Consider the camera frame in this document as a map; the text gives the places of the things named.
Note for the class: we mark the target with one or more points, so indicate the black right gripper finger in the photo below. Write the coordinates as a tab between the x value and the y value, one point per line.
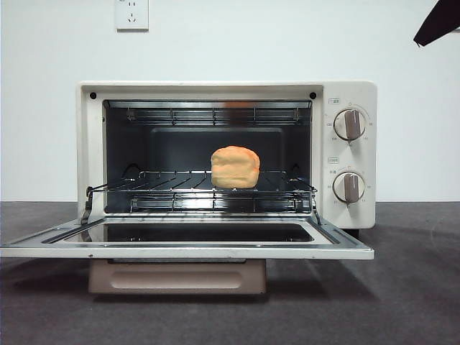
438	25

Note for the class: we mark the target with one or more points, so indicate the orange bread loaf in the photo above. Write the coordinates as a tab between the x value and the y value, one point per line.
235	167

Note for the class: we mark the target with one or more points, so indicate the brown and white oven knob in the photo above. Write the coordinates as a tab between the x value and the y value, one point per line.
350	124
349	187

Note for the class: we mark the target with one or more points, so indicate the white toaster oven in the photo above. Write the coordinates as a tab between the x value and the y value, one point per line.
352	158

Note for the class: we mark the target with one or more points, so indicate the white wall socket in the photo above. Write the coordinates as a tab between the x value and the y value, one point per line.
132	16

